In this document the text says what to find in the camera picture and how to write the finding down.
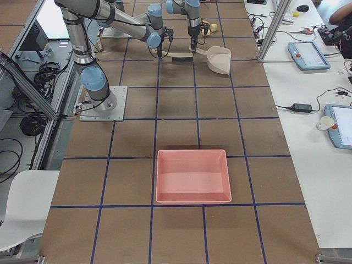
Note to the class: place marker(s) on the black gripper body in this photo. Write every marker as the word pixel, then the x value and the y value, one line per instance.
pixel 159 44
pixel 193 40

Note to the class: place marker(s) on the small yellow sponge piece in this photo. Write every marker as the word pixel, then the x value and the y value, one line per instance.
pixel 205 32

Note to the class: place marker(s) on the beige hand brush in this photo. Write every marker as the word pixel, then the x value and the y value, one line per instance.
pixel 177 56

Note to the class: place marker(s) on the brown round bread roll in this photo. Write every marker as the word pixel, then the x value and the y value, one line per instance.
pixel 204 25

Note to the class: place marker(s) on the large yellow sponge piece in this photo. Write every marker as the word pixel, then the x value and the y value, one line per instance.
pixel 213 27

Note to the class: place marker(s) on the beige plastic dustpan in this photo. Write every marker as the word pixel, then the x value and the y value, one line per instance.
pixel 218 59

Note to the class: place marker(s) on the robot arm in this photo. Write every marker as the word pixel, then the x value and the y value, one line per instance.
pixel 147 27
pixel 191 9

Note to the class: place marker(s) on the pink plastic bin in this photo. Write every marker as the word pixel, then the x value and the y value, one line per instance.
pixel 192 177

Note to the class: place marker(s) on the blue teach pendant far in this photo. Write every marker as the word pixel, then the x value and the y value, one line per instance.
pixel 307 56

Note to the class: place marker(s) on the blue teach pendant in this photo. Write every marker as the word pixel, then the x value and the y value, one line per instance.
pixel 307 56
pixel 341 135

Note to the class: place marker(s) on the black power adapter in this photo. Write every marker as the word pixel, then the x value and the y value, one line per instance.
pixel 302 108

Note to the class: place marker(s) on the white paper cup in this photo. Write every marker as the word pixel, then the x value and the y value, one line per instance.
pixel 325 123

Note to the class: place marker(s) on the blue teach pendant near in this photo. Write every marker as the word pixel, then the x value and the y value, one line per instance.
pixel 341 135

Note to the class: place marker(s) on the white chair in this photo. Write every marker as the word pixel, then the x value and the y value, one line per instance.
pixel 29 200

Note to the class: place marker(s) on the aluminium frame post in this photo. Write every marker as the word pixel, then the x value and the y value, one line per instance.
pixel 273 28

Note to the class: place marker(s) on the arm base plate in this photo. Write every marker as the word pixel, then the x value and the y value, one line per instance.
pixel 112 109

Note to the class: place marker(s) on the orange handled scissors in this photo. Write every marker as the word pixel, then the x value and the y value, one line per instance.
pixel 304 30

